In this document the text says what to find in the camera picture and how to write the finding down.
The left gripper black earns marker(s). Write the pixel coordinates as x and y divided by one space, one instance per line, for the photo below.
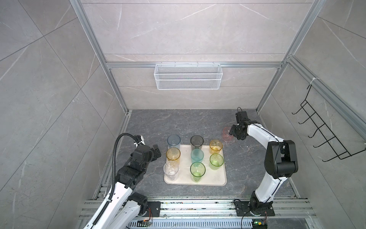
153 156

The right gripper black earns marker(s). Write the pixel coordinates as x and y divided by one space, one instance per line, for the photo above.
232 131

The short pink glass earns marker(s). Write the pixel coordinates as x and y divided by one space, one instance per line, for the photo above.
226 135

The short amber glass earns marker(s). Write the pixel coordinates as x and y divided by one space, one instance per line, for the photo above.
215 146

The tall amber glass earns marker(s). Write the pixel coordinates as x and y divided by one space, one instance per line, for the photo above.
173 155

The short clear glass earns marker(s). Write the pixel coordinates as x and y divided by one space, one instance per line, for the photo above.
171 170

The tall blue glass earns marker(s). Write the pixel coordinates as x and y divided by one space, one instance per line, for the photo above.
174 141

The short green glass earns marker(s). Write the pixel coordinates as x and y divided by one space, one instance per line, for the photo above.
216 161

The tall grey glass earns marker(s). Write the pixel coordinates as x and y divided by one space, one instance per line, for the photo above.
197 142

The tall teal glass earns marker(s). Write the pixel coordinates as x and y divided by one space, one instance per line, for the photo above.
197 155

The beige tray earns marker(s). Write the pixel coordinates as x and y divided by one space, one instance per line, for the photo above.
210 178

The tall green glass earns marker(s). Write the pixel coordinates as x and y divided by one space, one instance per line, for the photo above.
197 170

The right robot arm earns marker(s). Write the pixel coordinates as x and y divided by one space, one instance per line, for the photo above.
280 163

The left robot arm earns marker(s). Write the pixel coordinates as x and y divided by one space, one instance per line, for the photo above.
122 204

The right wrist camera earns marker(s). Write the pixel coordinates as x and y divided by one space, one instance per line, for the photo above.
241 117

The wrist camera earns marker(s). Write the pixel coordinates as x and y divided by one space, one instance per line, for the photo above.
241 117
139 140

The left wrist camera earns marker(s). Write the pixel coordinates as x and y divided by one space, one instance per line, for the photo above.
139 140

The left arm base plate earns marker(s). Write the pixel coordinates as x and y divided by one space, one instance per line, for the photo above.
155 207

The aluminium rail frame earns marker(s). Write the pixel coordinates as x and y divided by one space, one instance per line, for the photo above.
215 213

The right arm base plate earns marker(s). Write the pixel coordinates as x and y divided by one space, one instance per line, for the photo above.
247 208

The white wire basket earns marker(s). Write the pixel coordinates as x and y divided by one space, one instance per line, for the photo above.
188 76

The black wire hook rack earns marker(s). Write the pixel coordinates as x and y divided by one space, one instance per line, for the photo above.
323 130

